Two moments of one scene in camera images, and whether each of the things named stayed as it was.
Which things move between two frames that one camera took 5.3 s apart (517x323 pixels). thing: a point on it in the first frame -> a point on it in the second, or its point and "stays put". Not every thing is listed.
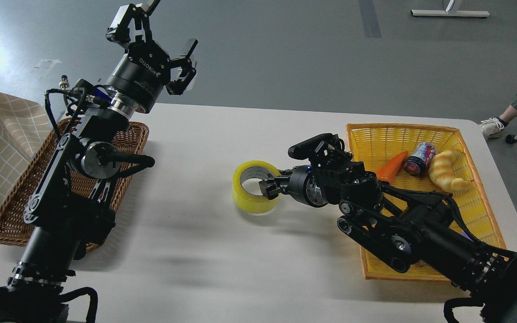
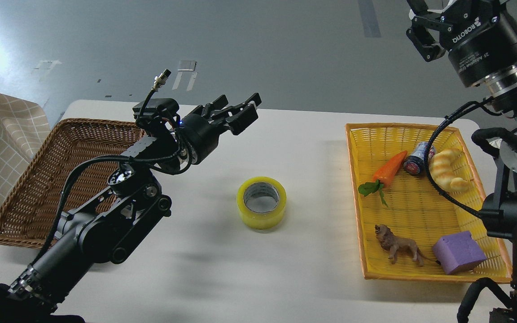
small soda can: (418, 164) stays put
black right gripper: (303, 184) -> (482, 38)
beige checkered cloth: (6, 129) stays put
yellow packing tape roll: (253, 169) -> (261, 202)
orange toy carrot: (388, 171) stays put
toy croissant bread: (441, 171) stays put
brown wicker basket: (102, 157) stays put
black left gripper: (138, 77) -> (200, 135)
